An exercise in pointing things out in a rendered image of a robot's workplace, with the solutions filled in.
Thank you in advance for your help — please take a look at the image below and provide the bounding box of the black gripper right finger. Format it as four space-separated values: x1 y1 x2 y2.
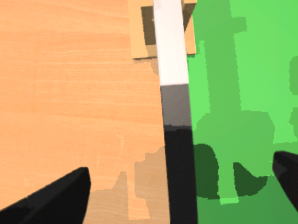
272 150 298 211

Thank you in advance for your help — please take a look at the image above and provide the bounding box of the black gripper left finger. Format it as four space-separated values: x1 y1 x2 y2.
0 167 92 224

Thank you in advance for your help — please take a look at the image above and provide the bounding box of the green flat mat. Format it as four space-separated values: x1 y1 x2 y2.
186 0 298 224

